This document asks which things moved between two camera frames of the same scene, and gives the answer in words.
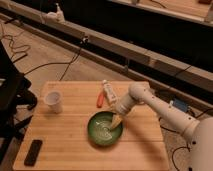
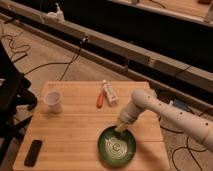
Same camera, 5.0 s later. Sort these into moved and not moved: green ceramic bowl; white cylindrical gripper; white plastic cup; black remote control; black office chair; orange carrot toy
Moved: green ceramic bowl; white cylindrical gripper
Not moved: white plastic cup; orange carrot toy; black office chair; black remote control
